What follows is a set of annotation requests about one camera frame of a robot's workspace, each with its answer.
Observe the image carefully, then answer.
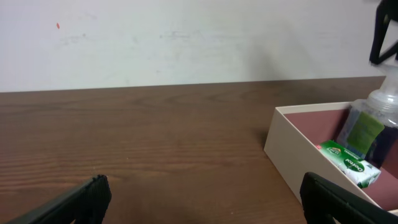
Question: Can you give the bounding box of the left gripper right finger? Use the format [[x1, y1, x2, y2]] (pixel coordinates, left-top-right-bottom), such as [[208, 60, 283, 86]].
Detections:
[[300, 172, 397, 224]]

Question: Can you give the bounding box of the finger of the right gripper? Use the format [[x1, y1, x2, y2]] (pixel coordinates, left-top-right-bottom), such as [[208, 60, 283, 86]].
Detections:
[[369, 0, 397, 65]]

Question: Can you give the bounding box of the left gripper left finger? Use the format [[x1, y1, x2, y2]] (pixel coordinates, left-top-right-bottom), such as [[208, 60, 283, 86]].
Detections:
[[8, 175, 112, 224]]

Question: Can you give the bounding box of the green soap bar packet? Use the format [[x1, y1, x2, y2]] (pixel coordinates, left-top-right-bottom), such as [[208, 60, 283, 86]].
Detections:
[[316, 140, 381, 189]]

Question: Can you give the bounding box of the white cardboard box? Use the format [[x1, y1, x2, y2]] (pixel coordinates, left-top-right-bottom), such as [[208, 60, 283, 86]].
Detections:
[[264, 102, 397, 214]]

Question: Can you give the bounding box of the clear pump soap bottle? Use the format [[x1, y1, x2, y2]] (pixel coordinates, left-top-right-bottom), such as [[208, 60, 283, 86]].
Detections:
[[336, 65, 397, 168]]

